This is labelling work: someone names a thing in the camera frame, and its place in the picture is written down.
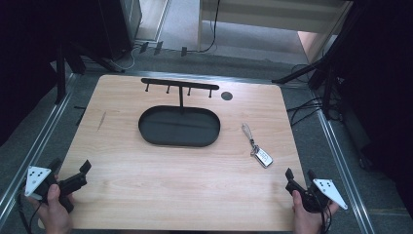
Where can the black curtain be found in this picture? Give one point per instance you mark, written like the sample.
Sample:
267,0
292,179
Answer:
383,91
26,65

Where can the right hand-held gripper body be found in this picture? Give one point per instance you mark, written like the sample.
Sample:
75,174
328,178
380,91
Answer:
329,191

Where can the small black floor bracket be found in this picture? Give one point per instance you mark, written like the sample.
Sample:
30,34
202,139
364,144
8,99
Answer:
158,47
143,47
184,51

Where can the person's right hand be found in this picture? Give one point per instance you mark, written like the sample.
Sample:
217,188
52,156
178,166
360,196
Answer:
307,219

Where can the black metal stand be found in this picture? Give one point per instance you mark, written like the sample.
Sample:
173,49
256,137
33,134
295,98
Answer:
328,81
60,74

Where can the black key rack with tray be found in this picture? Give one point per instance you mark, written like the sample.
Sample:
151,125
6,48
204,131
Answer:
179,128

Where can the dark cabinet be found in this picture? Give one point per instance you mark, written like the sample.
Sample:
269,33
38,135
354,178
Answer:
120,22

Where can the white cabinet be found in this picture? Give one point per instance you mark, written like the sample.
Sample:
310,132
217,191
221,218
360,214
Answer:
276,14

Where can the person's left hand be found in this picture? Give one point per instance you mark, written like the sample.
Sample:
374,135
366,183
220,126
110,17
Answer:
54,211

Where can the black round table grommet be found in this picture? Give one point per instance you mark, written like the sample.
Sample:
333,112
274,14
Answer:
226,96

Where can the silver metal floor rail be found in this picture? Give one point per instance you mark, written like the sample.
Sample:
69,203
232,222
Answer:
344,172
35,143

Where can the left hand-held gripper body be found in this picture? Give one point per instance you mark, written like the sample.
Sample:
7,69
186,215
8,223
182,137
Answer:
36,180

